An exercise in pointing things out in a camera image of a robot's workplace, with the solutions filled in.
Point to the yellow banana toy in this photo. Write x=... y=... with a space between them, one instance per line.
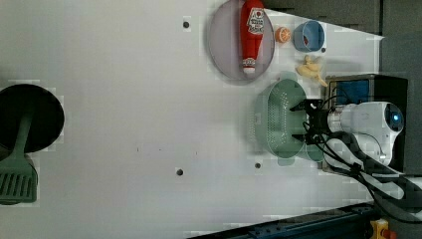
x=311 y=68

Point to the blue metal frame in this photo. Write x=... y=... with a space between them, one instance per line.
x=349 y=222

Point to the red ketchup bottle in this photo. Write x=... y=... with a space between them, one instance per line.
x=252 y=31

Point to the black round pan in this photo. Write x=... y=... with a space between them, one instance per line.
x=47 y=122

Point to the red fruit in bowl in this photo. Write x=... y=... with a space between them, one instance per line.
x=306 y=40

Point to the grey round plate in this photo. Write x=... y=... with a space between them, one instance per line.
x=224 y=43

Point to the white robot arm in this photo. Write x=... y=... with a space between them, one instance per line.
x=392 y=185

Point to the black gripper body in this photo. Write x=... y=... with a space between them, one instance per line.
x=317 y=121

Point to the black toaster oven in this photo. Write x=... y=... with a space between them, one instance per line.
x=365 y=89

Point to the orange slice toy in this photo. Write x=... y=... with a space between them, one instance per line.
x=283 y=35

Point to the blue bowl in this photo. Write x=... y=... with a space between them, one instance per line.
x=314 y=31

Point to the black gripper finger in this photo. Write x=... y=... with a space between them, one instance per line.
x=300 y=137
x=301 y=106

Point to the green spatula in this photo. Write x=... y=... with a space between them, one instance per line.
x=18 y=177

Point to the green strainer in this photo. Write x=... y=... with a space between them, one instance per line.
x=274 y=122

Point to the green mug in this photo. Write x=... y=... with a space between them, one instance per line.
x=311 y=152

